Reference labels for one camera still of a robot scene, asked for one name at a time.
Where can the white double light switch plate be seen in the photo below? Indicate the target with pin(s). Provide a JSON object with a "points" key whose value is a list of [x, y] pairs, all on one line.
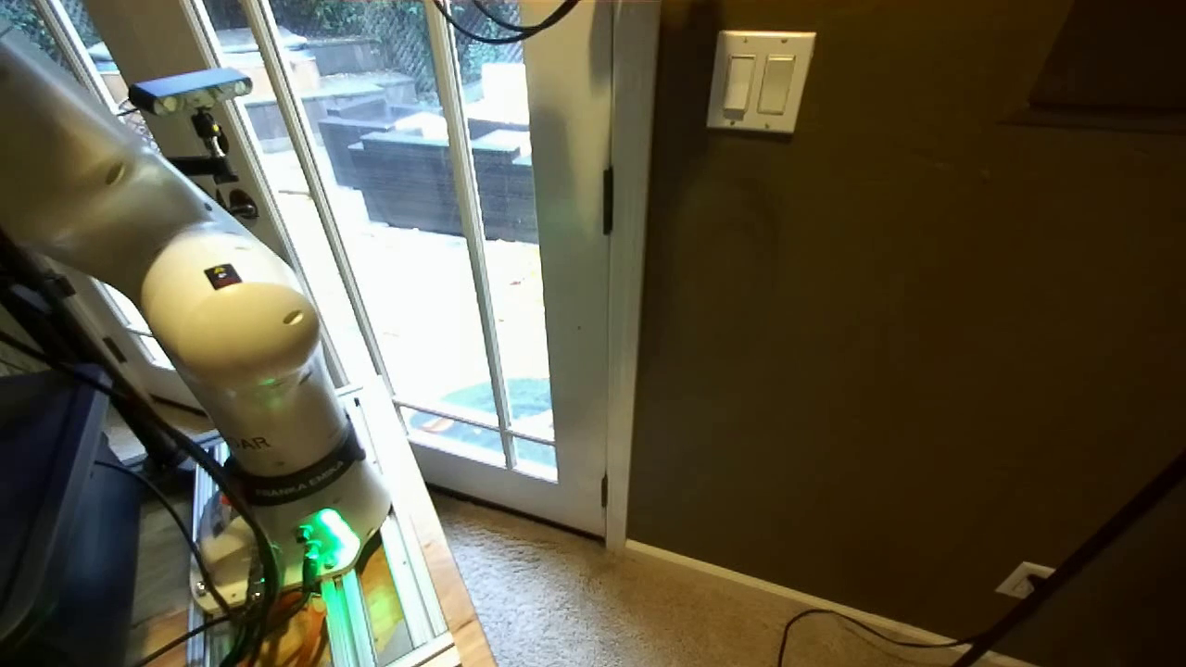
{"points": [[760, 81]]}

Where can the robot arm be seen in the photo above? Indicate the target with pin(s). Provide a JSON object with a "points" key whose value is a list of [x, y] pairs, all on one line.
{"points": [[232, 315]]}

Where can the camera on mount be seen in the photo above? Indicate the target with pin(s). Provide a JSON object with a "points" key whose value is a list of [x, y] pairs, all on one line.
{"points": [[190, 93]]}

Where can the white wall socket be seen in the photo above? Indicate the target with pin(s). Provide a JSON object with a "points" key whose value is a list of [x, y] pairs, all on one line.
{"points": [[1021, 580]]}

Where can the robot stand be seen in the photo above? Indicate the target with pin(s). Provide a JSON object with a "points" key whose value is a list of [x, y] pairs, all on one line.
{"points": [[408, 574]]}

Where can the dark blue box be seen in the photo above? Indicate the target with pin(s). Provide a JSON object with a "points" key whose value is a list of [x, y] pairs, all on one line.
{"points": [[56, 519]]}

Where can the dark outdoor sofa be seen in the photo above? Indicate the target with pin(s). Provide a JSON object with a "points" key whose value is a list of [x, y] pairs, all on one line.
{"points": [[435, 181]]}

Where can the white glass door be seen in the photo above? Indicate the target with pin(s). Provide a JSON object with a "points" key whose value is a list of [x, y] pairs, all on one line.
{"points": [[519, 278]]}

